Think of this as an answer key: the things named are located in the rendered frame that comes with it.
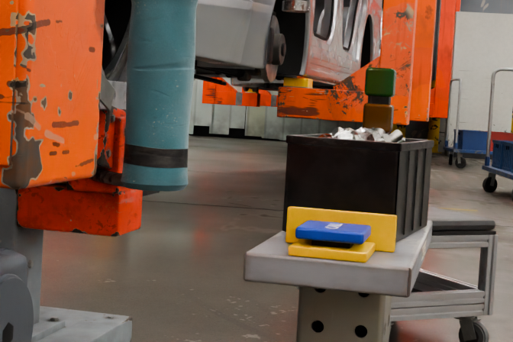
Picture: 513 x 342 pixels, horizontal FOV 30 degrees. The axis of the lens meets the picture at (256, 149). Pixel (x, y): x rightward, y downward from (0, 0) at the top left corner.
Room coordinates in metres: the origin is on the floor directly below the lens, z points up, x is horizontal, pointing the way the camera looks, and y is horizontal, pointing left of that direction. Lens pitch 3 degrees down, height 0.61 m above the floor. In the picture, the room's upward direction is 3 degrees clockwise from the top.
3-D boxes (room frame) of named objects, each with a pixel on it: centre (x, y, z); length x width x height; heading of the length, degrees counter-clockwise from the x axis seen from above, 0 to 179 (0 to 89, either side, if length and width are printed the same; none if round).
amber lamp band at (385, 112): (1.35, -0.17, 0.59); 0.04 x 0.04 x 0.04; 77
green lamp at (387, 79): (1.35, -0.17, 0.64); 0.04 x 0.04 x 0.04; 77
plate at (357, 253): (0.99, -0.09, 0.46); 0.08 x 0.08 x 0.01; 77
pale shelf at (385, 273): (1.16, -0.12, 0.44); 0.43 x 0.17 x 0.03; 167
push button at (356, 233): (0.99, -0.09, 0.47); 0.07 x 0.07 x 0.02; 77
